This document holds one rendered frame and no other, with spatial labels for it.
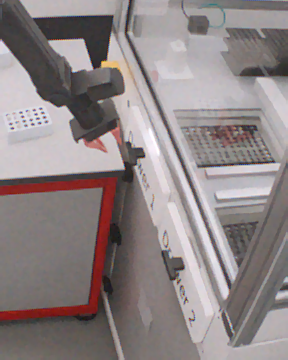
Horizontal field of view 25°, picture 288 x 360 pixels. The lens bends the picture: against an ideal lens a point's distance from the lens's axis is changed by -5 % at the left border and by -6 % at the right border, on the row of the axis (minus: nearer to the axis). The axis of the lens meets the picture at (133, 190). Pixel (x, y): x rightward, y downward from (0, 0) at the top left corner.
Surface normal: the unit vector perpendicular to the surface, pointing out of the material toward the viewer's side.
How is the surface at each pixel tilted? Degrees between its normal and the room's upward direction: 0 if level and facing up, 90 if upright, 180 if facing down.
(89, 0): 90
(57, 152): 0
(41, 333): 0
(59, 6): 90
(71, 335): 0
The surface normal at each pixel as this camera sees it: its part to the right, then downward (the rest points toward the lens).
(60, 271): 0.23, 0.71
